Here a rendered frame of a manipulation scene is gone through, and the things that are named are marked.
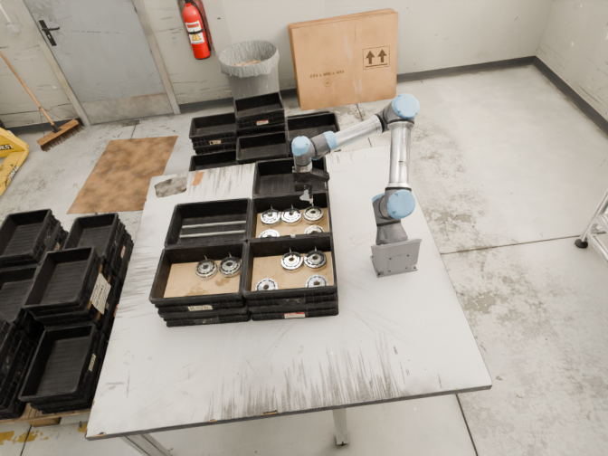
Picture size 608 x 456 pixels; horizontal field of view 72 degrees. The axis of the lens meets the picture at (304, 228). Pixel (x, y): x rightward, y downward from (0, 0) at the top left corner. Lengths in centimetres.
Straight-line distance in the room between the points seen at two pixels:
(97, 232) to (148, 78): 214
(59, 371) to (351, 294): 168
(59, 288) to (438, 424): 224
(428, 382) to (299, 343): 54
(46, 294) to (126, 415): 113
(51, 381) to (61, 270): 64
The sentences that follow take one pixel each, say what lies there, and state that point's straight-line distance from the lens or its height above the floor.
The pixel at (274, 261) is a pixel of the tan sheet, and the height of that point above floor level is 83.
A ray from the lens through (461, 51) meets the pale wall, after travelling 509.
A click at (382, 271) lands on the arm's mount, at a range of 203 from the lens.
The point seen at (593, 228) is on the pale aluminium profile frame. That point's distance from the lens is 332.
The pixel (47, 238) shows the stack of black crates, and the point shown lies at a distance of 316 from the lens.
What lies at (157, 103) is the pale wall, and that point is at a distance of 498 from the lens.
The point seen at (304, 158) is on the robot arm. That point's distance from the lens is 176.
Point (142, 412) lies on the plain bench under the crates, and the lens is 193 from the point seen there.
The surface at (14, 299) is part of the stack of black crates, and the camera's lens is 312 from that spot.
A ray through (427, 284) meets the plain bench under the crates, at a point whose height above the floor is 70.
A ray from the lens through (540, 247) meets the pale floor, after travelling 332.
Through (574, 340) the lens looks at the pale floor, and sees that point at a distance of 294.
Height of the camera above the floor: 234
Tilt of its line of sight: 46 degrees down
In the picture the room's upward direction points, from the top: 8 degrees counter-clockwise
